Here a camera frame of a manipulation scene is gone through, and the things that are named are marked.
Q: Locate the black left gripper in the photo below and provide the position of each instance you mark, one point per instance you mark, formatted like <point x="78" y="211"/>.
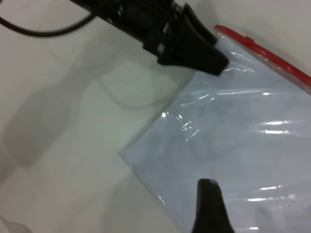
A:
<point x="145" y="21"/>

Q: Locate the red zipper slider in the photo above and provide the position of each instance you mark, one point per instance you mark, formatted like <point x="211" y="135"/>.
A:
<point x="248" y="40"/>

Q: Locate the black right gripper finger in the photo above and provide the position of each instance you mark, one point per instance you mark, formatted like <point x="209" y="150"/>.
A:
<point x="209" y="208"/>

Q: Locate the clear plastic zipper bag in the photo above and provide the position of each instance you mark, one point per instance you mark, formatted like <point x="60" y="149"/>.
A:
<point x="230" y="133"/>

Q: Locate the white paper stack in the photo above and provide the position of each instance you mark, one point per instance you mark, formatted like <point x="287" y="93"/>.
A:
<point x="218" y="150"/>

